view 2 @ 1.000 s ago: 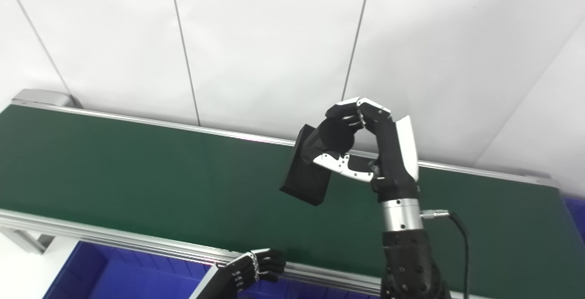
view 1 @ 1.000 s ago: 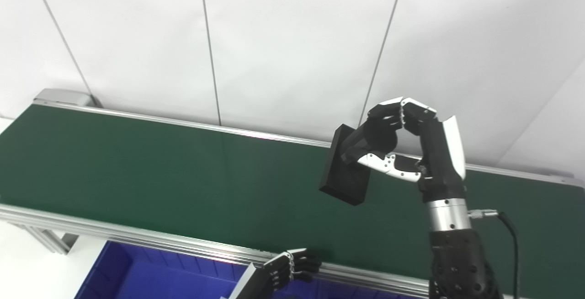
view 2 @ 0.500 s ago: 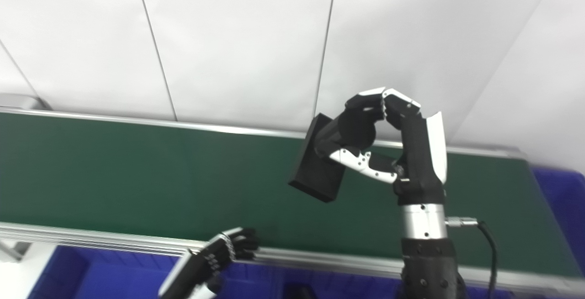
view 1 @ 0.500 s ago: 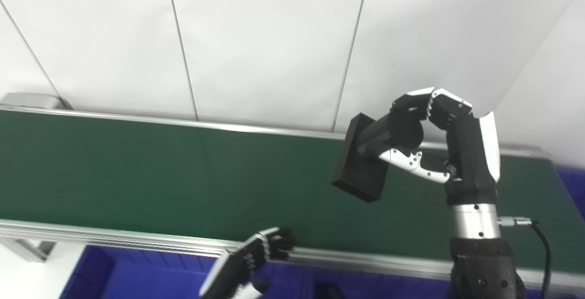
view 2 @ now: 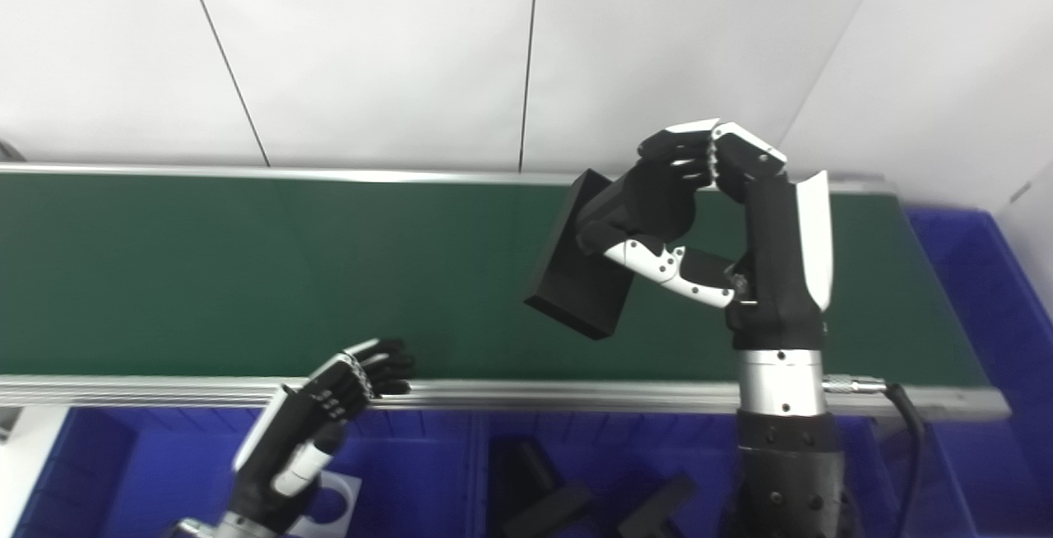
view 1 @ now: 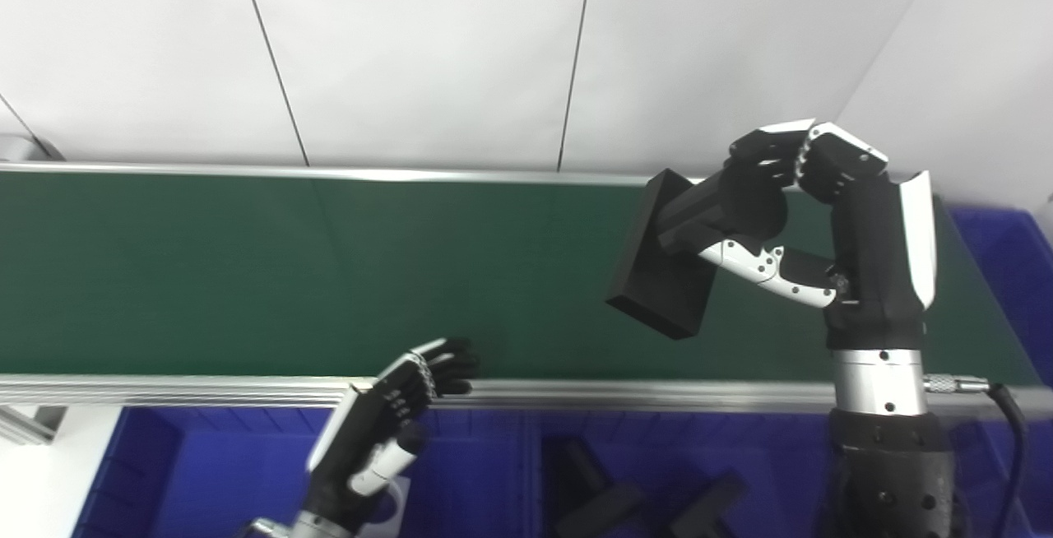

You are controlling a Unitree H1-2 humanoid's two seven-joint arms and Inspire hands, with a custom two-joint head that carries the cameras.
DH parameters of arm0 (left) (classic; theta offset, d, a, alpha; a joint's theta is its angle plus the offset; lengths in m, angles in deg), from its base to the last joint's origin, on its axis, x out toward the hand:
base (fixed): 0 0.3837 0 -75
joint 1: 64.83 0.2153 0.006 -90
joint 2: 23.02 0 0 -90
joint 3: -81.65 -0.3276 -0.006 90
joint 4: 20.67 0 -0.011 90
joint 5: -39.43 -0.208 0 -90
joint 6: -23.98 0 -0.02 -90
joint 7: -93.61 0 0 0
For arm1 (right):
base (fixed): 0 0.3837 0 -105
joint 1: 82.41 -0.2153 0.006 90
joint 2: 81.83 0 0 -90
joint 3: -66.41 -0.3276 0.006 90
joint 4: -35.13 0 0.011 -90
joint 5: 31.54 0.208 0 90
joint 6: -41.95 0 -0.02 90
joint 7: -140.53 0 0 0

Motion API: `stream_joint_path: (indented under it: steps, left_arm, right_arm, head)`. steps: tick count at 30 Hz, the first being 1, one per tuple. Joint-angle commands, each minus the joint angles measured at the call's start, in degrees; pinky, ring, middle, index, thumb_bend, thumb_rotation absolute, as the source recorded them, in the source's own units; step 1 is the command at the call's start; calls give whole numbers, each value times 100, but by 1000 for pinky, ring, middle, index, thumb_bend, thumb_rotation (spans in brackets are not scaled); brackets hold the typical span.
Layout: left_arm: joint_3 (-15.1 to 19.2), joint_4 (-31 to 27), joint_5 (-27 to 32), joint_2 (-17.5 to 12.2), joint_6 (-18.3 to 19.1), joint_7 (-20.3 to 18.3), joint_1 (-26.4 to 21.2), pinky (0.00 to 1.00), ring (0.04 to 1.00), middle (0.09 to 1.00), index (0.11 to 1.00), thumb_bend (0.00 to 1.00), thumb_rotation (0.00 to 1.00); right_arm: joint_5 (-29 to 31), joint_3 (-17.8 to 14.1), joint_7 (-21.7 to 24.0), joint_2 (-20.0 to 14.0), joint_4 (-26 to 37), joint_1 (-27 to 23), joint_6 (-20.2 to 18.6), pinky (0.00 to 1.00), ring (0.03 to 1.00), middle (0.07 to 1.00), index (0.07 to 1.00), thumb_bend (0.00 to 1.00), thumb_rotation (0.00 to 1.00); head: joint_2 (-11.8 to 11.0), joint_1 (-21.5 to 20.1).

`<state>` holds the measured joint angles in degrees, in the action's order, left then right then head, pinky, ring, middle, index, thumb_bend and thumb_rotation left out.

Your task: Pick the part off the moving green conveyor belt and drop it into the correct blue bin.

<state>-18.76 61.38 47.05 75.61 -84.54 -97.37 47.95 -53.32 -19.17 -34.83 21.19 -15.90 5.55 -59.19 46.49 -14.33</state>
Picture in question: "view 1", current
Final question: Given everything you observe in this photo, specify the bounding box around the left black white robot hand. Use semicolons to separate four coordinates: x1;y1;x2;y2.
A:
306;337;480;535

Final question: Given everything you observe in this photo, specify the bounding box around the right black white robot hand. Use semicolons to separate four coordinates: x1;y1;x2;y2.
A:
698;118;939;351

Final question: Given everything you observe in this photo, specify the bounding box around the black cylinder block part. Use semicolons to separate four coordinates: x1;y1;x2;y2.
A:
547;438;644;538
606;155;791;340

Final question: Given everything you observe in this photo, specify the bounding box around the blue plastic bin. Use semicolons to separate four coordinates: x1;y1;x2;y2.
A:
526;408;1053;538
946;207;1053;387
72;406;531;538

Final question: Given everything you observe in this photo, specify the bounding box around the green conveyor belt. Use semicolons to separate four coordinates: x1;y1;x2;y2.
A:
0;161;1053;415

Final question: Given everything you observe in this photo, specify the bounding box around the aluminium conveyor support leg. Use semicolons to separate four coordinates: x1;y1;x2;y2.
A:
0;405;68;447

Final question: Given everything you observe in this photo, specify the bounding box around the white paper label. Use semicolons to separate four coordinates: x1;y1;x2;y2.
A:
362;476;412;526

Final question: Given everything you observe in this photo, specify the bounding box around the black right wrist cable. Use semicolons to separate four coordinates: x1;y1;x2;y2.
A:
923;373;1029;538

